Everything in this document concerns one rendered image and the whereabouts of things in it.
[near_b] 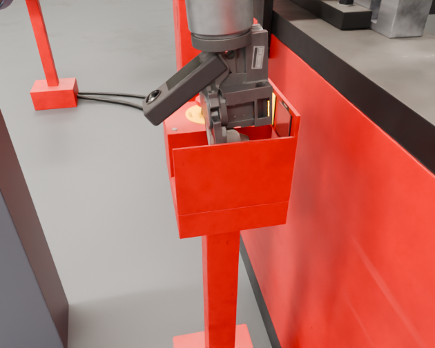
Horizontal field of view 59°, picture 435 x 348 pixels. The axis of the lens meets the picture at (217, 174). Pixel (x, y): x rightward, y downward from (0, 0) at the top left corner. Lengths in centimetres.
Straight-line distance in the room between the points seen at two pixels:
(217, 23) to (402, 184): 27
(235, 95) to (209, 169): 10
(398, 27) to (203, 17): 37
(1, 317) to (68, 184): 88
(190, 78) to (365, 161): 25
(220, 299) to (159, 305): 54
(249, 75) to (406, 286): 31
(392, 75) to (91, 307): 111
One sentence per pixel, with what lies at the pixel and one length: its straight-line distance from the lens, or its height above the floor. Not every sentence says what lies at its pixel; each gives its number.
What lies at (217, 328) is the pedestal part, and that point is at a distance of 88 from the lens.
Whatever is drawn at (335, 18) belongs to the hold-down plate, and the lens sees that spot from 76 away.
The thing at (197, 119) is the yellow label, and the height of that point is 78.
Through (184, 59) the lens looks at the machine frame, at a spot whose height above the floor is 49.
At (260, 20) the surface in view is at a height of 85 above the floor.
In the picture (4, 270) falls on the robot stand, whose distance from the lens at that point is 102.
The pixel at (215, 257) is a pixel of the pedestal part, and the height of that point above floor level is 54.
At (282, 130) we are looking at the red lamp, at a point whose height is 80.
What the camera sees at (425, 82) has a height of 88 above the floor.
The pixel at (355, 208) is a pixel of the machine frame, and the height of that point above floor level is 70.
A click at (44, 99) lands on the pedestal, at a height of 7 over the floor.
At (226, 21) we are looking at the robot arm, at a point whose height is 95.
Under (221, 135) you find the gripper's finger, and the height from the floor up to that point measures 82.
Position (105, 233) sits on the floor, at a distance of 159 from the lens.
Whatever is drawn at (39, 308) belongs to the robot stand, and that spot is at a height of 22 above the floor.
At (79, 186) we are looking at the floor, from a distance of 187.
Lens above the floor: 105
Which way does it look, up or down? 35 degrees down
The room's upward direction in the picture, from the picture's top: straight up
